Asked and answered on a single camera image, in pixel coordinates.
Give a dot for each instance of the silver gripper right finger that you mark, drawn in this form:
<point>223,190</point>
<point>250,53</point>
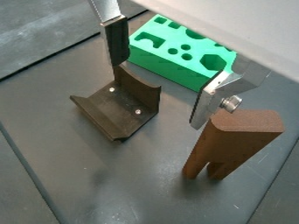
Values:
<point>219,92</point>

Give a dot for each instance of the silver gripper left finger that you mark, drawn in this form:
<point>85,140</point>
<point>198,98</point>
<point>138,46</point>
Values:
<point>114,28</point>

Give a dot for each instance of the black curved holder stand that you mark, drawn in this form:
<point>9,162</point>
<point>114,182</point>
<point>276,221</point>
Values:
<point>122,106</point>

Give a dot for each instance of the brown square-circle peg object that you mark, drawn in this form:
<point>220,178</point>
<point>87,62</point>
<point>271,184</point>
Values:
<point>231,139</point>

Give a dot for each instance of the green shape sorter board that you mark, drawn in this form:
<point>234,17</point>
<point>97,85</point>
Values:
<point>172,51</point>

